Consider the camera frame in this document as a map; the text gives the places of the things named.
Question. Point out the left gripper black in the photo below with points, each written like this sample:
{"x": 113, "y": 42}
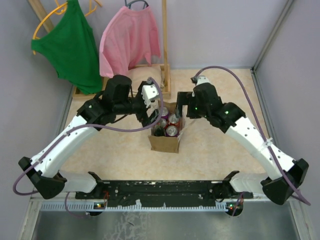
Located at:
{"x": 143, "y": 117}

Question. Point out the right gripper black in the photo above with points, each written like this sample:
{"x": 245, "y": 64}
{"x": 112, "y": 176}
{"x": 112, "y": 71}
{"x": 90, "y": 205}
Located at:
{"x": 185, "y": 98}

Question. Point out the red cola can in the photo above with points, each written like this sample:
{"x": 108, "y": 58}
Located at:
{"x": 163, "y": 123}
{"x": 173, "y": 120}

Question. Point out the purple Fanta can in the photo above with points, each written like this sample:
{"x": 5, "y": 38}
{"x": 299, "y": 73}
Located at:
{"x": 165, "y": 113}
{"x": 171, "y": 131}

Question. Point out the glass cola bottle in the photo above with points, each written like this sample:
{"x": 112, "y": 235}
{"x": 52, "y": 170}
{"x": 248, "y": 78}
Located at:
{"x": 159, "y": 131}

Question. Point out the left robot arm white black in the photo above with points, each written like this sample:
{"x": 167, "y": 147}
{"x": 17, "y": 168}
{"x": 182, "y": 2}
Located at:
{"x": 44, "y": 168}

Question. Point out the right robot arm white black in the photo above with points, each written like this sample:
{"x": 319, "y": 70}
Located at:
{"x": 282, "y": 174}

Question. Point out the wooden clothes rack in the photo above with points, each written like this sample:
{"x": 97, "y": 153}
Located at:
{"x": 76, "y": 94}

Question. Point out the folded beige cloth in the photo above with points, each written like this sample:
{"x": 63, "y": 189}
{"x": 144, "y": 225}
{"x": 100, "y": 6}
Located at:
{"x": 139, "y": 74}

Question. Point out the pink t-shirt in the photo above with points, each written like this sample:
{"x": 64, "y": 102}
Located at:
{"x": 130, "y": 37}

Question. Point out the green tank top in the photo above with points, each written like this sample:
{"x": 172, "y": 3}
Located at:
{"x": 71, "y": 49}

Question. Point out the grey clothes hanger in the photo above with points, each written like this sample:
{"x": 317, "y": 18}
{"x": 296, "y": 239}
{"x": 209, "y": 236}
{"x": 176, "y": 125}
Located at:
{"x": 136, "y": 5}

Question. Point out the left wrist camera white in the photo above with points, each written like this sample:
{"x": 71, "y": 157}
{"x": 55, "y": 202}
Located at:
{"x": 150, "y": 92}

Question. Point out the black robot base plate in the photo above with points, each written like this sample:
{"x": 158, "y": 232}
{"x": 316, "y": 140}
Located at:
{"x": 155, "y": 193}

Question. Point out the aluminium corner post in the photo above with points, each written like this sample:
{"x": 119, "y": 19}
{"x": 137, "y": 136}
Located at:
{"x": 273, "y": 34}

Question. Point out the white cable duct strip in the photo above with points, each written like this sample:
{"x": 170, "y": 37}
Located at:
{"x": 100, "y": 206}

